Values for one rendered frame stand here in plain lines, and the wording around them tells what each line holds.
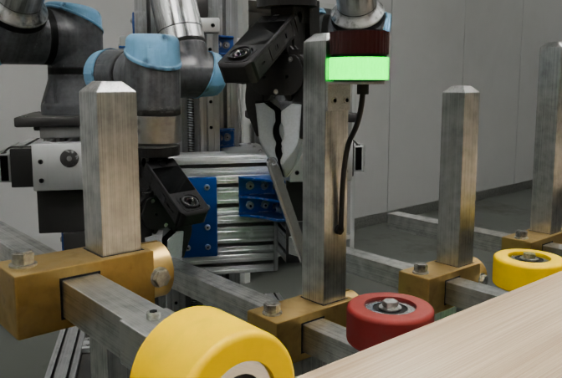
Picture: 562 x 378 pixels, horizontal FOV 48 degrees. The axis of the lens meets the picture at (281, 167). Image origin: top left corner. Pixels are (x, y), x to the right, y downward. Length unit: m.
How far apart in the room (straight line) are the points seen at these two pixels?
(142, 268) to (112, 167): 0.09
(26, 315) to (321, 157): 0.33
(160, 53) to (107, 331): 0.49
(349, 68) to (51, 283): 0.33
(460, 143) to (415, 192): 4.49
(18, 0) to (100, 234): 0.81
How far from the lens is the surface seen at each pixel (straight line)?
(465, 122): 0.86
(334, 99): 0.67
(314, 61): 0.68
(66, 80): 1.40
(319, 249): 0.69
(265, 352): 0.36
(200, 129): 1.52
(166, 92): 0.88
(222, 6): 1.62
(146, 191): 0.90
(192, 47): 1.04
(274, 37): 0.71
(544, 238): 1.07
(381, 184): 4.99
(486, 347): 0.56
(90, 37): 1.41
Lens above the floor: 1.11
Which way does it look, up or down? 8 degrees down
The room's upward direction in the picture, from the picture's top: straight up
